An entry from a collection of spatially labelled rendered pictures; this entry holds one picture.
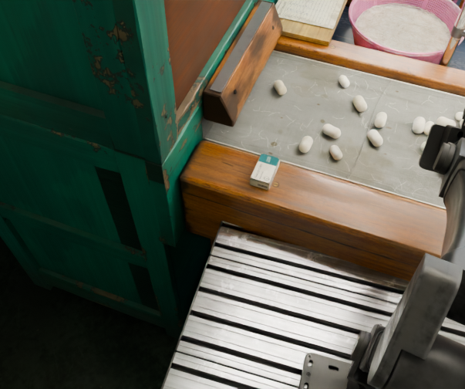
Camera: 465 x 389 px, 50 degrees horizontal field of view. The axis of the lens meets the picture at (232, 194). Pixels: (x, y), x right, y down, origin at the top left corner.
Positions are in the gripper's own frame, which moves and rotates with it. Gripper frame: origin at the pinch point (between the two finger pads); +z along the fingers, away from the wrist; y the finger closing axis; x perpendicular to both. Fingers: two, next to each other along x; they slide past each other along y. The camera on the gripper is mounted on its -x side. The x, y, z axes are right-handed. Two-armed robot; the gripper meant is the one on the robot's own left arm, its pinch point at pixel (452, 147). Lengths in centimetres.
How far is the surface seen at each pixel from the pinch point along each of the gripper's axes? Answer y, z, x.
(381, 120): 11.3, 15.5, -0.5
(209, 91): 40.9, -1.9, 1.2
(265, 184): 26.8, -4.0, 13.6
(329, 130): 20.0, 11.2, 3.5
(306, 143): 23.1, 7.1, 6.6
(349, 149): 15.4, 11.1, 5.9
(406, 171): 4.4, 9.9, 6.9
